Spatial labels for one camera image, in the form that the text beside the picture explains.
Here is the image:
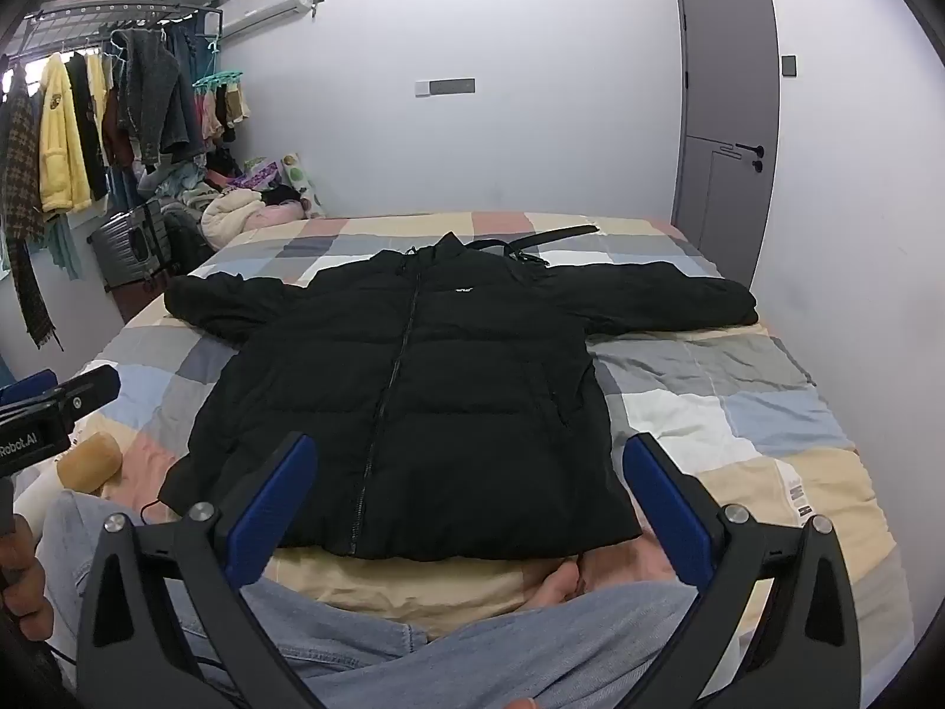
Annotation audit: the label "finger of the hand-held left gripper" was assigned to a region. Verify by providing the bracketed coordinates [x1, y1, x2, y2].
[53, 365, 123, 425]

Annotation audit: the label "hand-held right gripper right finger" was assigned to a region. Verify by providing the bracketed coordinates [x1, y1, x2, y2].
[621, 431, 862, 709]

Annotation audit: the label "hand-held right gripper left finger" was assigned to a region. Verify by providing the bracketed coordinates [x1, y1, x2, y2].
[76, 431, 327, 709]

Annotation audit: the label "black puffer jacket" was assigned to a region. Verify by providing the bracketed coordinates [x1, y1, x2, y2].
[158, 231, 761, 561]

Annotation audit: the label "pile of clothes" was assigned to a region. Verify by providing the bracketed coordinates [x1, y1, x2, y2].
[136, 148, 311, 252]

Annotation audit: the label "metal clothes rack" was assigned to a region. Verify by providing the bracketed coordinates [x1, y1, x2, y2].
[0, 0, 224, 75]

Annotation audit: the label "person's left hand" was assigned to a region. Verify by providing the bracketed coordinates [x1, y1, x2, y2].
[0, 511, 55, 620]

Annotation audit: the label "tan plush toy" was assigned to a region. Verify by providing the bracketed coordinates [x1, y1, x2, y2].
[15, 430, 123, 533]

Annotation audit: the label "checkered bed quilt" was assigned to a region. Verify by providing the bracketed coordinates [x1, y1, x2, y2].
[55, 210, 917, 673]

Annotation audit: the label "grey suitcase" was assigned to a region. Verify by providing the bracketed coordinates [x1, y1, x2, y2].
[87, 199, 175, 291]

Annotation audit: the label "houndstooth hanging coat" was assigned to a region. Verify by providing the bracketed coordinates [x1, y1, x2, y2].
[0, 66, 64, 353]

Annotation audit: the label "person's blue jeans legs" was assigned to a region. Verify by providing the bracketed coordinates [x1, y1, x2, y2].
[33, 491, 706, 709]

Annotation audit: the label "yellow hanging coat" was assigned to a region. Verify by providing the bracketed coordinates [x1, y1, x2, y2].
[37, 51, 95, 217]

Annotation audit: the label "polka dot pillow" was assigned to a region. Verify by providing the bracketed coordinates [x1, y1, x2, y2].
[279, 152, 327, 220]

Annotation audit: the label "black belt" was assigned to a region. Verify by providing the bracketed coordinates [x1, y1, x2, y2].
[461, 223, 601, 265]

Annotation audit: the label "green sock hanger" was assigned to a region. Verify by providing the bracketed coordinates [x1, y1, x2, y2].
[192, 68, 252, 147]

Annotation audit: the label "grey door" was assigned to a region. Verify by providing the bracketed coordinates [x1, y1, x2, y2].
[670, 0, 782, 291]

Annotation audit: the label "white grey wall panel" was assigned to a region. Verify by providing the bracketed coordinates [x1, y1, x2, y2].
[415, 77, 477, 99]

